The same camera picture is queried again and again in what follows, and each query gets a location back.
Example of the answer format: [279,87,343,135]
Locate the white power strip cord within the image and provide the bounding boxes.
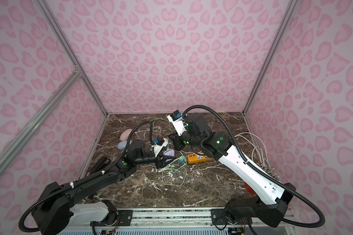
[233,132,271,171]

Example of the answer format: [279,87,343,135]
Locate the green multi-head charging cable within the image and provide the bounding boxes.
[151,118,173,133]

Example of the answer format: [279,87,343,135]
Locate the lavender wireless mouse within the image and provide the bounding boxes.
[163,149,175,157]

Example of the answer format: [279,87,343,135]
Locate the orange power strip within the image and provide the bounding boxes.
[187,153,213,164]

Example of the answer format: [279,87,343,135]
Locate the pink wireless mouse far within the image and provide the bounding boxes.
[120,129,132,141]

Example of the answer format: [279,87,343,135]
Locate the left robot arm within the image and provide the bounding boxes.
[18,121,175,235]

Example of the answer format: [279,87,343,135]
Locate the red emergency stop button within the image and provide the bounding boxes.
[244,183,256,195]

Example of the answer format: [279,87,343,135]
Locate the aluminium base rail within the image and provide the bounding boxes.
[62,207,300,235]

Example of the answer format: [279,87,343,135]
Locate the teal USB charger adapter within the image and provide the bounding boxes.
[176,156,187,166]

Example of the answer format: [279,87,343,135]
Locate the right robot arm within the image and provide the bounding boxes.
[167,105,326,228]

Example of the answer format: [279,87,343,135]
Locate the light blue wireless mouse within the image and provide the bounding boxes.
[117,141,132,150]

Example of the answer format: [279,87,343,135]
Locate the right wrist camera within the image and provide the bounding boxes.
[167,110,186,136]

